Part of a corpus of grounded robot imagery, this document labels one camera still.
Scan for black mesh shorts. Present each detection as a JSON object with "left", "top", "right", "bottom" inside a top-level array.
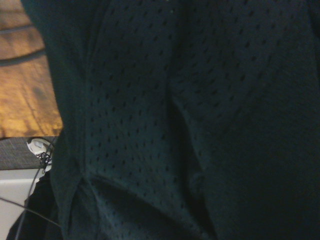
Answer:
[{"left": 19, "top": 0, "right": 320, "bottom": 240}]

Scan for white sneaker with black laces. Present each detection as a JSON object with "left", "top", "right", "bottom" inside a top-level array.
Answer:
[{"left": 25, "top": 137, "right": 55, "bottom": 173}]

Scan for rustic wooden side table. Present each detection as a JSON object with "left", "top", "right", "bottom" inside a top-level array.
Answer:
[{"left": 0, "top": 0, "right": 64, "bottom": 139}]

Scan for bed with white sheet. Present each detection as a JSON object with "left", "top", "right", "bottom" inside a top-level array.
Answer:
[{"left": 0, "top": 168, "right": 54, "bottom": 240}]

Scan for long thin black cable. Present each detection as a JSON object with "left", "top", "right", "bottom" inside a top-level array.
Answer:
[{"left": 15, "top": 136, "right": 57, "bottom": 240}]

